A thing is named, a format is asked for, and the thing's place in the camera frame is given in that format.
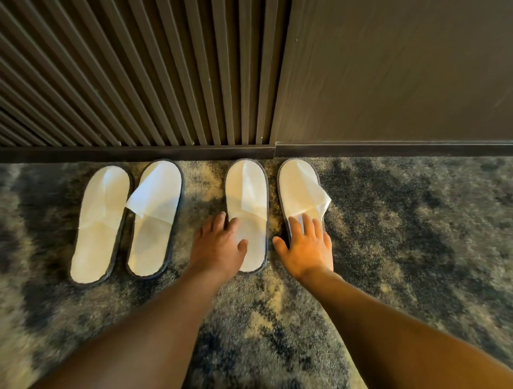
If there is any person's right forearm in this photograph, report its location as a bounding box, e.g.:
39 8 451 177
298 268 513 389

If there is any dark baseboard strip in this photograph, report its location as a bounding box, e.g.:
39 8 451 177
274 140 513 158
0 145 276 164

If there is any white slipper with grey trim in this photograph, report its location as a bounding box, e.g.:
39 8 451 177
276 157 332 246
125 159 185 280
224 158 270 276
69 165 134 287

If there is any dark smooth wood panel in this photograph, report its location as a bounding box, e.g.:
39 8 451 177
269 0 513 145

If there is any person's left forearm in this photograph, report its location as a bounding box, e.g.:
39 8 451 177
31 266 226 389

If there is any person's left hand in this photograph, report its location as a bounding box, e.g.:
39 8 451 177
188 212 249 282

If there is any person's right hand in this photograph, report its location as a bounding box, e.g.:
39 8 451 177
273 213 334 282

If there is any dark slatted wood panel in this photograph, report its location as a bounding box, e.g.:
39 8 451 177
0 0 292 147

